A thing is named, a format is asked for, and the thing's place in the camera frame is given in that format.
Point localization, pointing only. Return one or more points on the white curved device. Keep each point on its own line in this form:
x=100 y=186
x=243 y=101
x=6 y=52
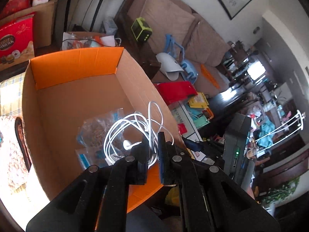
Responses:
x=169 y=66

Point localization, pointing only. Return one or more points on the red plastic box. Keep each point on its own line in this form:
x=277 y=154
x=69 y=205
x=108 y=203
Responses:
x=172 y=92

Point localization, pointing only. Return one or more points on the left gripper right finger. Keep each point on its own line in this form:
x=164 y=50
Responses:
x=166 y=150

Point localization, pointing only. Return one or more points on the beige cushion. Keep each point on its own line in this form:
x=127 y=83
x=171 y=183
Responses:
x=165 y=17
x=206 y=46

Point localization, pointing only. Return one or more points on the light blue plastic holder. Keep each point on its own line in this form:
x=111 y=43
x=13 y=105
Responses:
x=190 y=73

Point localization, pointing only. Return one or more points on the yellow booklet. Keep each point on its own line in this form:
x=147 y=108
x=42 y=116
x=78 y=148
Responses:
x=198 y=101

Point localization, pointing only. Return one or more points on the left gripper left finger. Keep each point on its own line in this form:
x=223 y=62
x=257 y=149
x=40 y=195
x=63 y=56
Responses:
x=141 y=152

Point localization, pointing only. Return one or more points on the orange cardboard box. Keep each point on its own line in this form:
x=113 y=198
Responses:
x=63 y=89

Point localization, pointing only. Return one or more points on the left beige cushion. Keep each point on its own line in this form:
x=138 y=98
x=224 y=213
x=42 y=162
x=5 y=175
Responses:
x=165 y=17

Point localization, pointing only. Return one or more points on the red Ferrero chocolate box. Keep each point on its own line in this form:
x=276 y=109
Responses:
x=17 y=41

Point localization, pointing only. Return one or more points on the brown sofa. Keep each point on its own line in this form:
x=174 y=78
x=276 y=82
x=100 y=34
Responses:
x=143 y=54

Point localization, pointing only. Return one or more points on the clear plastic bag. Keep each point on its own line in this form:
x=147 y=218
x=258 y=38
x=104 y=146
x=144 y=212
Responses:
x=91 y=136

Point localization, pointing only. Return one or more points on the right beige cushion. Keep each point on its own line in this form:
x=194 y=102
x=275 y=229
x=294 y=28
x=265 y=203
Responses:
x=206 y=46

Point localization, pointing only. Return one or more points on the green black portable radio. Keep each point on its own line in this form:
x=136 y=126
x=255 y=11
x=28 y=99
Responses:
x=141 y=30

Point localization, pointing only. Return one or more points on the brown cardboard box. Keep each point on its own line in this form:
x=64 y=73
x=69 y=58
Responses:
x=43 y=21

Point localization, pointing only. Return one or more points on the orange mesh sheet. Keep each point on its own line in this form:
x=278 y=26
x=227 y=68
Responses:
x=209 y=76

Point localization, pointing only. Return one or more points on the yellow checkered cloth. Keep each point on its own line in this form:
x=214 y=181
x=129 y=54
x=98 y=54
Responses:
x=11 y=96

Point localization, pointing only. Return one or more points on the white large flat box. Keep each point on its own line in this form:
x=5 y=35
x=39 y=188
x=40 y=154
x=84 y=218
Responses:
x=181 y=115

